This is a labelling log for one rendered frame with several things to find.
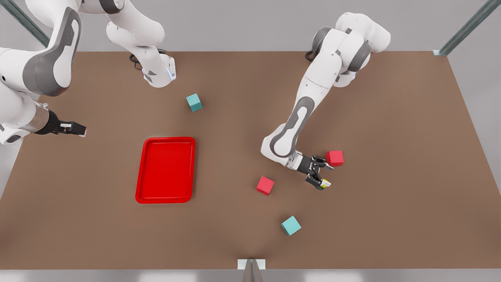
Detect silver frame post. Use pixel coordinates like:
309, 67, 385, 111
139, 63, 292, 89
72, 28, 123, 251
0, 0, 50, 48
432, 0, 501, 56
237, 258, 266, 282

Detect teal cube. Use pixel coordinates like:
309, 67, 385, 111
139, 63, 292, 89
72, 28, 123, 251
186, 93, 203, 112
281, 215, 302, 237

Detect red cube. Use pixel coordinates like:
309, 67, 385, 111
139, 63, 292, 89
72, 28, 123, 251
326, 150, 344, 167
256, 176, 275, 196

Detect red rectangular tray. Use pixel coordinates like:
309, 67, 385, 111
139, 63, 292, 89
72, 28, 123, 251
135, 136, 196, 204

